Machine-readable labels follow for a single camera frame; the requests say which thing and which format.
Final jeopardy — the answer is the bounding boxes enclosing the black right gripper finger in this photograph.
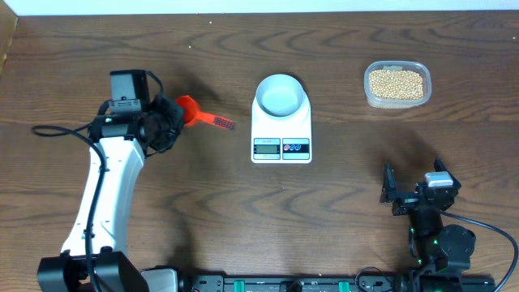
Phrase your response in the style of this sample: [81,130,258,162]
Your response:
[380,163,397,203]
[433,157,451,174]

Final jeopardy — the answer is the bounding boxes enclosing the orange plastic measuring scoop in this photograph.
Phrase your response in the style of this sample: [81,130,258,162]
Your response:
[175,95,234,130]

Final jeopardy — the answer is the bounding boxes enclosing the soybeans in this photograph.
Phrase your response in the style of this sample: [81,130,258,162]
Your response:
[368,69,424,100]

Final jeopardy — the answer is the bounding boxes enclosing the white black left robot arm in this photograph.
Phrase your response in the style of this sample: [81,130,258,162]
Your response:
[32,69,184,291]

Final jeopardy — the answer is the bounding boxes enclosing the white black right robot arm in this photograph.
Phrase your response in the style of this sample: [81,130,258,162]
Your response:
[380,158,476,292]

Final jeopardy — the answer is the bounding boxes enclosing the white digital kitchen scale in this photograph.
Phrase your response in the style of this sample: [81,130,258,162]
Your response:
[251,94,313,164]

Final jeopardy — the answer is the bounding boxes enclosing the grey round bowl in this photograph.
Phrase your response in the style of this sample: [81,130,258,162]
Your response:
[255,74,307,118]

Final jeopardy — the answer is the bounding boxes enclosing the clear plastic container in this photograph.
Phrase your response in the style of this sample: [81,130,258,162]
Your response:
[364,61,432,110]

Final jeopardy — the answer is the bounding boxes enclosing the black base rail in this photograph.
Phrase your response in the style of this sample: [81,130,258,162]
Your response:
[178,275,496,292]

